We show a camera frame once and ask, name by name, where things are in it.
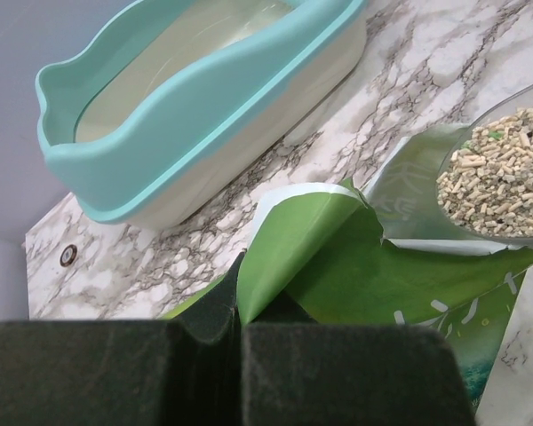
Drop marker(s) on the teal and white litter box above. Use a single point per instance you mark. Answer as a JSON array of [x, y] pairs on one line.
[[172, 100]]

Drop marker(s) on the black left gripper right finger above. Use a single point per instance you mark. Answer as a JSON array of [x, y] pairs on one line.
[[313, 374]]

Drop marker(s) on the clear plastic litter scoop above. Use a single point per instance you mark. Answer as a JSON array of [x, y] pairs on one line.
[[493, 177]]

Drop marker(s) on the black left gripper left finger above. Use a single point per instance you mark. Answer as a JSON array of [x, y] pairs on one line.
[[179, 371]]

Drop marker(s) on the beige cat litter pile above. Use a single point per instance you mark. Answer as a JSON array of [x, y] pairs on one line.
[[497, 177]]

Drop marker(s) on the green cat litter bag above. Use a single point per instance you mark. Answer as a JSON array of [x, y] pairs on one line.
[[383, 254]]

